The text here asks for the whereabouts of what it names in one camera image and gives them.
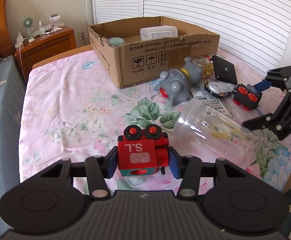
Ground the wooden nightstand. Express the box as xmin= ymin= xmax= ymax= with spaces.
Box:
xmin=15 ymin=27 xmax=77 ymax=82

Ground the pink floral bedsheet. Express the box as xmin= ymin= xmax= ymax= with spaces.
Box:
xmin=19 ymin=50 xmax=291 ymax=190

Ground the brown cardboard box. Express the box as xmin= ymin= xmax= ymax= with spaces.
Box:
xmin=88 ymin=16 xmax=220 ymax=88

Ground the white louvered closet door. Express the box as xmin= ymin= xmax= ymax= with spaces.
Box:
xmin=92 ymin=0 xmax=291 ymax=72

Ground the clear bottle with red cap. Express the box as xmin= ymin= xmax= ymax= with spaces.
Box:
xmin=193 ymin=55 xmax=214 ymax=79

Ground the clear plastic jar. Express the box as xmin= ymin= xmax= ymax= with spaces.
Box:
xmin=173 ymin=98 xmax=259 ymax=167

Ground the green oval soap case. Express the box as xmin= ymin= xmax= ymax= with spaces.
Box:
xmin=109 ymin=37 xmax=125 ymax=47

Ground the small green desk fan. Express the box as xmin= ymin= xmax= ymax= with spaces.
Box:
xmin=22 ymin=17 xmax=34 ymax=43

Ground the black square device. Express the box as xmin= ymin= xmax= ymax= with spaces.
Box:
xmin=212 ymin=55 xmax=237 ymax=85

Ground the black toy train car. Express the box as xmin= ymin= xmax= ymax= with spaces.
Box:
xmin=233 ymin=84 xmax=262 ymax=111

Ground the white power strip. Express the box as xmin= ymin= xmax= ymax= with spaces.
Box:
xmin=15 ymin=32 xmax=24 ymax=49

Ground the clear spray bottle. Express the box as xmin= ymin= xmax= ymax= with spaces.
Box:
xmin=38 ymin=21 xmax=46 ymax=36

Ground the white translucent plastic box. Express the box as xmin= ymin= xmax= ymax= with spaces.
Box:
xmin=140 ymin=25 xmax=178 ymax=41

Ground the wall power outlet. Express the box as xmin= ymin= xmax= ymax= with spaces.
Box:
xmin=79 ymin=31 xmax=87 ymax=40

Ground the red toy train car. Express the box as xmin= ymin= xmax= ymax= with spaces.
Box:
xmin=118 ymin=124 xmax=169 ymax=177

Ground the grey cartoon animal figure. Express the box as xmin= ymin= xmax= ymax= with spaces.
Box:
xmin=155 ymin=57 xmax=203 ymax=107

